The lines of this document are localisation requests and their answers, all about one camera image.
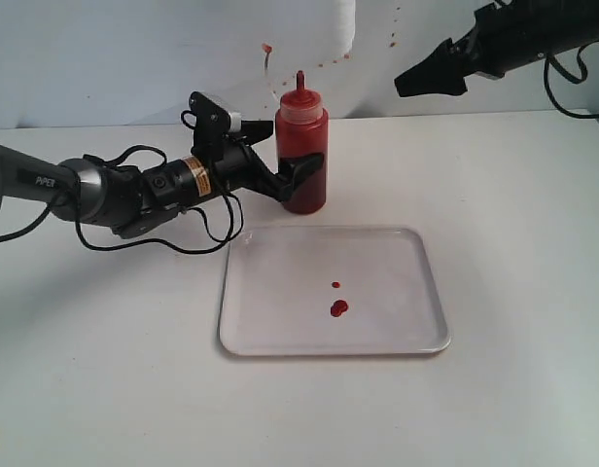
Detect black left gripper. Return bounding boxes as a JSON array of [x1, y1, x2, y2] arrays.
[[143, 120, 325, 207]]

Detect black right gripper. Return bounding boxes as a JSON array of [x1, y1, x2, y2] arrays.
[[394, 2, 523, 97]]

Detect red sauce squeeze bottle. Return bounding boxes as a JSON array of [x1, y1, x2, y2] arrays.
[[274, 70, 329, 215]]

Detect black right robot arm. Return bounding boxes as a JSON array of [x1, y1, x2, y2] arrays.
[[394, 0, 599, 97]]

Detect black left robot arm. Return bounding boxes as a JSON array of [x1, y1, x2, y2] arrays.
[[0, 121, 325, 239]]

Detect red sauce drops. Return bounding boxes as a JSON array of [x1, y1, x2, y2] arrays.
[[330, 300, 349, 317]]

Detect white rectangular plastic tray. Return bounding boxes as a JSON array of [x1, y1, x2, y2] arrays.
[[218, 226, 451, 358]]

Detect white paper backdrop sheet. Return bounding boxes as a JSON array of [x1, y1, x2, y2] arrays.
[[0, 1, 356, 128]]

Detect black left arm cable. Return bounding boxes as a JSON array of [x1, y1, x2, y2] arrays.
[[0, 110, 245, 255]]

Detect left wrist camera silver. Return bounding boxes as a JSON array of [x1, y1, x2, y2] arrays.
[[180, 91, 242, 162]]

